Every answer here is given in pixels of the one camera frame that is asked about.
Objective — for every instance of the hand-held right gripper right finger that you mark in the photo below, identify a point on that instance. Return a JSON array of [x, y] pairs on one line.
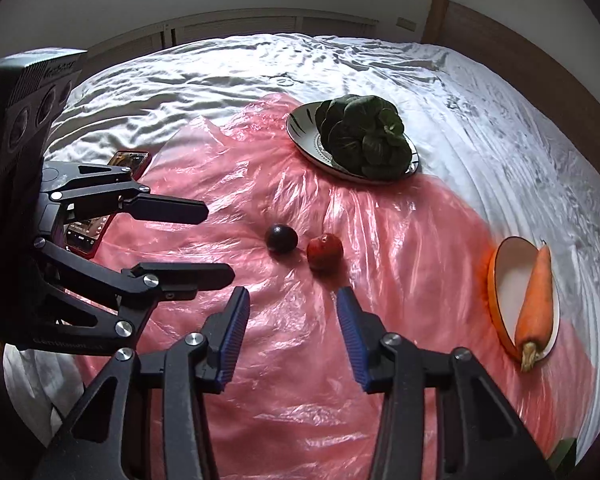
[[352, 340]]

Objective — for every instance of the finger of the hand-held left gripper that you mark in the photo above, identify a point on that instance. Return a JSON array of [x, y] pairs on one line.
[[170, 210], [190, 276]]

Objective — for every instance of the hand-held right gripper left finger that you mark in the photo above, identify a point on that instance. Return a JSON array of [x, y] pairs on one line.
[[232, 340]]

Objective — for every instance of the small red apple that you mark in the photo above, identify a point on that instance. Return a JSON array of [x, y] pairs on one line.
[[325, 252]]

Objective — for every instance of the dark purple plum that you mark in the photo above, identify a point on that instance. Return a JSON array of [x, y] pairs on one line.
[[281, 238]]

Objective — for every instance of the green metal tray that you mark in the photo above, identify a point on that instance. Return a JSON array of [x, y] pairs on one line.
[[562, 457]]

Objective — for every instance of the smartphone in red case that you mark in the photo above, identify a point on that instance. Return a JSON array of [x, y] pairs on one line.
[[130, 160]]

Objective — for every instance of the pink plastic sheet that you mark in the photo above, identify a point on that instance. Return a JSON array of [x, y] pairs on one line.
[[405, 260]]

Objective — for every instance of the white bed sheet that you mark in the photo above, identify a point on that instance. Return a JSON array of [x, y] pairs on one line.
[[230, 75]]

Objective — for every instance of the patterned oval plate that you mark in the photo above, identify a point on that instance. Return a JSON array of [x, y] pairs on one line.
[[302, 130]]

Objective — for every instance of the orange rimmed white plate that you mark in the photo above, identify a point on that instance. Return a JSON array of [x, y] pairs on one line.
[[505, 290]]

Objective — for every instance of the carrot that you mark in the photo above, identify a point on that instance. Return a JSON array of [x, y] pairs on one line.
[[532, 300]]

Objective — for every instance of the panelled window bench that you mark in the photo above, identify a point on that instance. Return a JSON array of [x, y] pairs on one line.
[[230, 27]]

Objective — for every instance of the dark green bok choy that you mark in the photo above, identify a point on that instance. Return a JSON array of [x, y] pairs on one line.
[[360, 135]]

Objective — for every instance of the wooden headboard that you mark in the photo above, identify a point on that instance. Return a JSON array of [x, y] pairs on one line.
[[530, 50]]

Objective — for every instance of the beige wall switch plate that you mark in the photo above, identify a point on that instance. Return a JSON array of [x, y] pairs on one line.
[[406, 23]]

